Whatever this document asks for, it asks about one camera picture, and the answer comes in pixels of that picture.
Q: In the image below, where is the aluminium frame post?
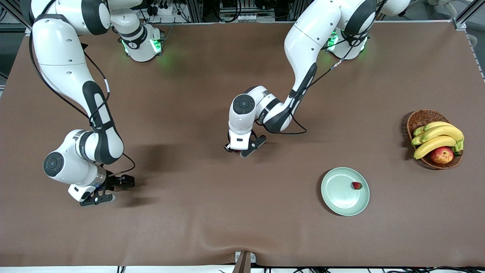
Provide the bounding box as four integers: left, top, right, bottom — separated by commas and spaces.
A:
453, 0, 485, 31

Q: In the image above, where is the white power strip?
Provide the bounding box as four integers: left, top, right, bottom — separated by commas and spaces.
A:
150, 3, 175, 16

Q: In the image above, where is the brown wicker basket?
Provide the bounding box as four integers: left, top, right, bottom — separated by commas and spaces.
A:
407, 110, 463, 169

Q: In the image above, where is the metal table clamp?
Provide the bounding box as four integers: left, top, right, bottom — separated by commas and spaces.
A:
232, 251, 257, 273

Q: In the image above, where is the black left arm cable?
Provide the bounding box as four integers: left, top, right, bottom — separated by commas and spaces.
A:
258, 23, 374, 135

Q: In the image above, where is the pale green plate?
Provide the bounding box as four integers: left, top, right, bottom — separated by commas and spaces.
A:
321, 167, 370, 217

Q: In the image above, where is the red apple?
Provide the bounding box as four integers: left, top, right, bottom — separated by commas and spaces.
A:
430, 146, 454, 165

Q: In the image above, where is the brown table cloth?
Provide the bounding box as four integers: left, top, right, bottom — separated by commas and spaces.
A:
0, 22, 485, 267

